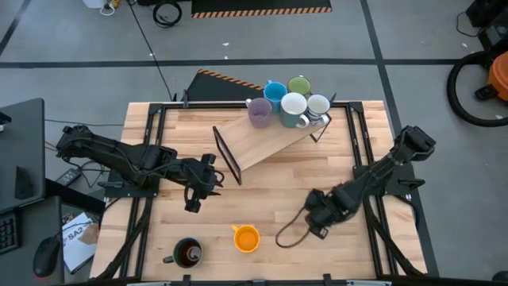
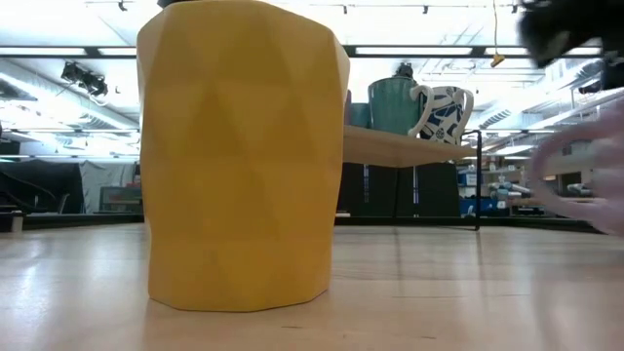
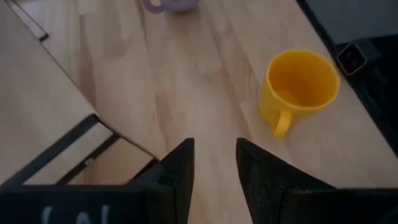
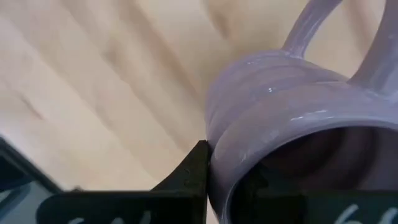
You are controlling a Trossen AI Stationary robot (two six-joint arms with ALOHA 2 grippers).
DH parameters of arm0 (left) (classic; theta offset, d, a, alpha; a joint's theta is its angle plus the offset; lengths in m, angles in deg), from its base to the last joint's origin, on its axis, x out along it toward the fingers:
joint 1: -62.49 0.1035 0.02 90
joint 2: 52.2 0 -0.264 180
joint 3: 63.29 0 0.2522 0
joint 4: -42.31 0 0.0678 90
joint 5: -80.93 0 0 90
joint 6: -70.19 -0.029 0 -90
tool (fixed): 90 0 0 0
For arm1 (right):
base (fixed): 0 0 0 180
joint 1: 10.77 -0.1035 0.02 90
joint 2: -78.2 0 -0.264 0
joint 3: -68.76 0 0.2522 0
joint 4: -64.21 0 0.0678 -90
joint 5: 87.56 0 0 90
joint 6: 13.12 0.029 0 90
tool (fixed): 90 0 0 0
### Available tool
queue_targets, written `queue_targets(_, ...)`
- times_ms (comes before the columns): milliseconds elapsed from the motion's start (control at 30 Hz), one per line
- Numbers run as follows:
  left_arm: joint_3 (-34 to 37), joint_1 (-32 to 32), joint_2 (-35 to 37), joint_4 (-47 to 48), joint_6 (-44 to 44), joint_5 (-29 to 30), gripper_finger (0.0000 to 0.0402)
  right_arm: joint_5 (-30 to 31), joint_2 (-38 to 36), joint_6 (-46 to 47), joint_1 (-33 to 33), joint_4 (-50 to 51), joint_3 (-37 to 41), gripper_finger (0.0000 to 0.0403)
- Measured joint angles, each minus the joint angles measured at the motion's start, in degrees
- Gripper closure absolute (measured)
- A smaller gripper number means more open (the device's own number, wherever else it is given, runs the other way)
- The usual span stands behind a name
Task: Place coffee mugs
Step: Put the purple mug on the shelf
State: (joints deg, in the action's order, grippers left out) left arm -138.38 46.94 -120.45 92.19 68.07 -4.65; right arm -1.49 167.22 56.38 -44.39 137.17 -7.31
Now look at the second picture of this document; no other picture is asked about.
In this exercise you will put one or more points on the black ceiling spotlight cluster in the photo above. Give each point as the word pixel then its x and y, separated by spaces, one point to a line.
pixel 85 80

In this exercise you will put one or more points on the white table edge bracket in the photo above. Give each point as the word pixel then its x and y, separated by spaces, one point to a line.
pixel 17 222

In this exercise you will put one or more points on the black room partition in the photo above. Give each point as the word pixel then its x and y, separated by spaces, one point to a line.
pixel 439 190

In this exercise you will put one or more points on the grey low cabinet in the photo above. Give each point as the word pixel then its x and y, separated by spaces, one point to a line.
pixel 119 200

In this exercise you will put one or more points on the black overhead camera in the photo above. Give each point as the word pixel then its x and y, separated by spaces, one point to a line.
pixel 404 72

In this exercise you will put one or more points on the yellow faceted mug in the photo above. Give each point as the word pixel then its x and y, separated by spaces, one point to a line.
pixel 234 170

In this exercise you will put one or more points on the wooden shelf black legs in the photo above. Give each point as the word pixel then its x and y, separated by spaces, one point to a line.
pixel 390 148

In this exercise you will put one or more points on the white blue patterned mug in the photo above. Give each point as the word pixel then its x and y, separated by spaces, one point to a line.
pixel 446 114

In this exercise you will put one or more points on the grey cloth cover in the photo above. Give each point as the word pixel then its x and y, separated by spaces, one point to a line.
pixel 90 175

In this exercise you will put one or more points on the blue storage bins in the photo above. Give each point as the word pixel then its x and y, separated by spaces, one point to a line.
pixel 468 179

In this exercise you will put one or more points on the black backdrop curtain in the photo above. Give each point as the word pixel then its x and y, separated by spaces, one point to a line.
pixel 39 185

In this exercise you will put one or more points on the black ceiling speaker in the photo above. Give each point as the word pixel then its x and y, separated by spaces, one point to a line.
pixel 590 88

